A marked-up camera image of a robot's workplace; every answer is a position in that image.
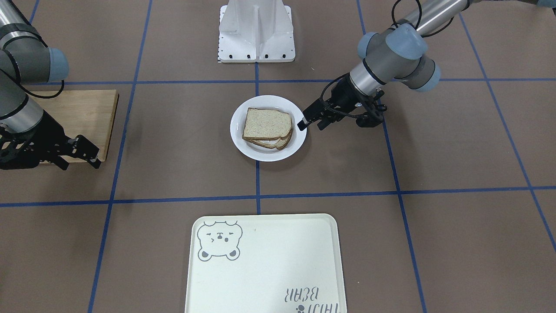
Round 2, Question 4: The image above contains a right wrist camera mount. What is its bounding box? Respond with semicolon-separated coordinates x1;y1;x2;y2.
0;125;40;170

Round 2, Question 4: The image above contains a cream bear serving tray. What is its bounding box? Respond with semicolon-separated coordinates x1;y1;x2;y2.
184;213;348;313

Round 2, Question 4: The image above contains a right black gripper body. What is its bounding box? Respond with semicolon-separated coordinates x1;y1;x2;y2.
0;111;72;170

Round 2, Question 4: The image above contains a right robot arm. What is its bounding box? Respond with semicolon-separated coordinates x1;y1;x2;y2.
0;0;101;170

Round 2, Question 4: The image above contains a wooden cutting board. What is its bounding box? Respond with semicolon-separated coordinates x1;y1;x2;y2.
30;90;119;162

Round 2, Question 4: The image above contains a fried egg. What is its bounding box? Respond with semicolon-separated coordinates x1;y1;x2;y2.
255;138;286;146

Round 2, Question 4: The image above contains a white round plate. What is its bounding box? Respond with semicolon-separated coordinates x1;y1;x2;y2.
230;95;308;162

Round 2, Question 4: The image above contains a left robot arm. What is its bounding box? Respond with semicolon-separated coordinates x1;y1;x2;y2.
297;0;474;131

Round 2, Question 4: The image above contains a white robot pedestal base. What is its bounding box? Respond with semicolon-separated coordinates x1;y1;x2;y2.
217;0;296;63

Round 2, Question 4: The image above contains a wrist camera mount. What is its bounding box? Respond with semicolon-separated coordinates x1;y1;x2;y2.
0;125;40;170
356;89;387;127

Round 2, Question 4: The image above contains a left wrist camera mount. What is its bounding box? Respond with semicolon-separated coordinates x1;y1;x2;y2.
356;89;387;127

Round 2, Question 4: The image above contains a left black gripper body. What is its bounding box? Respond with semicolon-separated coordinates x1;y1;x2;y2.
326;77;364;117

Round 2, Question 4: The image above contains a bread slice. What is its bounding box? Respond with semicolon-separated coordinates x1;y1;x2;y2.
242;108;292;140
246;130;293;150

